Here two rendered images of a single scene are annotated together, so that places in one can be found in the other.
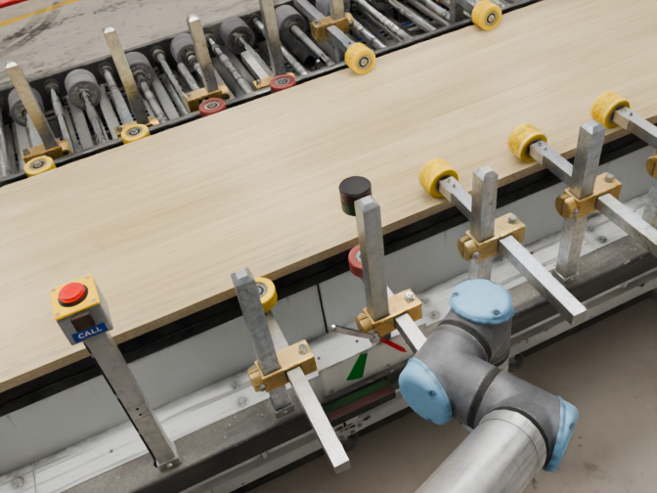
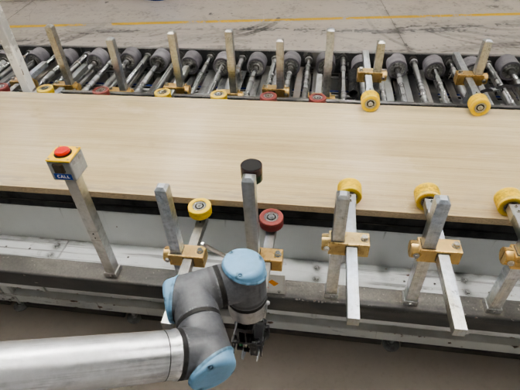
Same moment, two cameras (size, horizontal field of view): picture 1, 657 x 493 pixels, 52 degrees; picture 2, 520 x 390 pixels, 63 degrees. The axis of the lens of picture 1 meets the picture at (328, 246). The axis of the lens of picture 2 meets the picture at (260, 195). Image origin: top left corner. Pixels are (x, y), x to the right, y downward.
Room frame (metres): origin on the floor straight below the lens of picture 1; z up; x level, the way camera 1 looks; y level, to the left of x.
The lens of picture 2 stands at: (0.14, -0.51, 1.88)
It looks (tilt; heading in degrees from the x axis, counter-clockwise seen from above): 42 degrees down; 28
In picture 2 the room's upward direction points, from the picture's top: 3 degrees counter-clockwise
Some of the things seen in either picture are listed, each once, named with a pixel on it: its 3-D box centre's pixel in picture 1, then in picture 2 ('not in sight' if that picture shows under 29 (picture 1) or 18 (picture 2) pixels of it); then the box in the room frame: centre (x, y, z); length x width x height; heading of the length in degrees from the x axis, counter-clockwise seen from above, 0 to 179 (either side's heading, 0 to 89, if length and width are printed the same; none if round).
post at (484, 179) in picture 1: (480, 257); (336, 253); (0.98, -0.32, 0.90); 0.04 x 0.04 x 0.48; 18
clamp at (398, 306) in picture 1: (387, 314); (261, 258); (0.91, -0.10, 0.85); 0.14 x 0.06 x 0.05; 108
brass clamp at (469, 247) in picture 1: (490, 239); (344, 243); (0.98, -0.34, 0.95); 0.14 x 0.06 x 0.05; 108
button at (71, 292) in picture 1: (72, 293); (62, 152); (0.74, 0.40, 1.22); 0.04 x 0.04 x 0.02
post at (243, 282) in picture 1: (266, 355); (176, 242); (0.82, 0.16, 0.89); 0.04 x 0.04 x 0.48; 18
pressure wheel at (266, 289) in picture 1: (261, 306); (201, 216); (0.98, 0.17, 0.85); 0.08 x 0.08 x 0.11
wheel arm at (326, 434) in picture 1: (296, 379); (187, 265); (0.80, 0.11, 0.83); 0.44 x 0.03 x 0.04; 18
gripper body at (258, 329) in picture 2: not in sight; (248, 326); (0.61, -0.22, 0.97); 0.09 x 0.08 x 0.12; 18
